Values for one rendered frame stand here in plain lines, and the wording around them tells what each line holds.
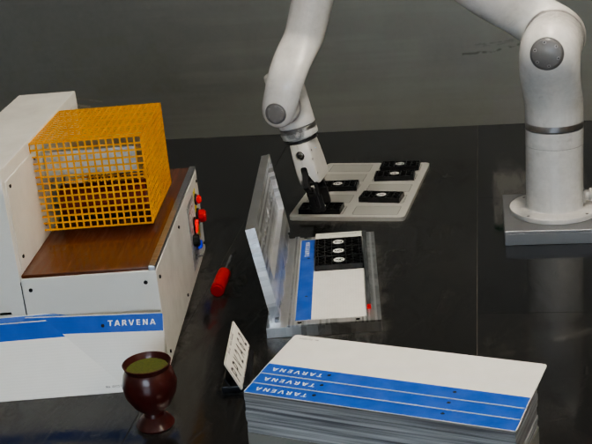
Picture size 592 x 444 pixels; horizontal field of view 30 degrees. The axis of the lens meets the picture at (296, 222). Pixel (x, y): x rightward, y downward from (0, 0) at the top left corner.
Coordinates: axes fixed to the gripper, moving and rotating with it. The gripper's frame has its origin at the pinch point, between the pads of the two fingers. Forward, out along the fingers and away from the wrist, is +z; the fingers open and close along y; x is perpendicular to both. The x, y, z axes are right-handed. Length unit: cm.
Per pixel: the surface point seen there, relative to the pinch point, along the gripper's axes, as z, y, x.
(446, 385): 2, -96, -41
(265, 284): -6, -63, -6
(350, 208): 3.9, 1.5, -5.9
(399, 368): 0, -92, -34
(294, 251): 1.4, -28.1, -0.5
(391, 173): 4.0, 22.9, -12.3
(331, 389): -1, -99, -25
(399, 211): 6.3, -0.9, -17.6
